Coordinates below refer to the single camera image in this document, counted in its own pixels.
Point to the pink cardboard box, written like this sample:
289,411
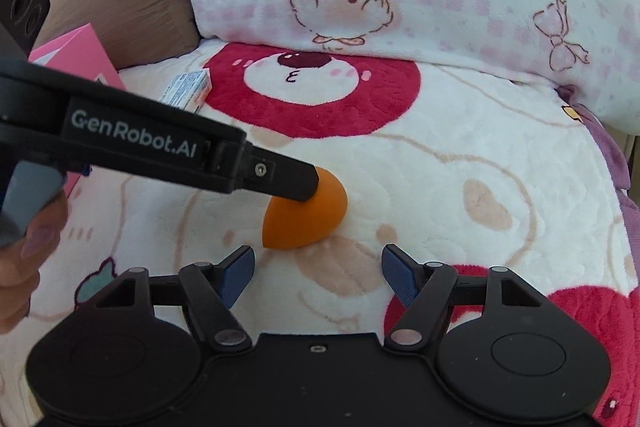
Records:
80,57

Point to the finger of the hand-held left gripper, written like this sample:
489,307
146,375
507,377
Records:
285,179

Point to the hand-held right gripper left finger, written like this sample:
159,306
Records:
240,272

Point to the bear printed blanket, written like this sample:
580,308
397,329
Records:
450,157

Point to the orange makeup sponge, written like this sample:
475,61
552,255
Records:
310,222

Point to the person's left hand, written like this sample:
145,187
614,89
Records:
20,287

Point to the small white blue packet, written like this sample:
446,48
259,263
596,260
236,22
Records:
190,89

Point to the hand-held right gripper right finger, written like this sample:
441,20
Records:
400,277

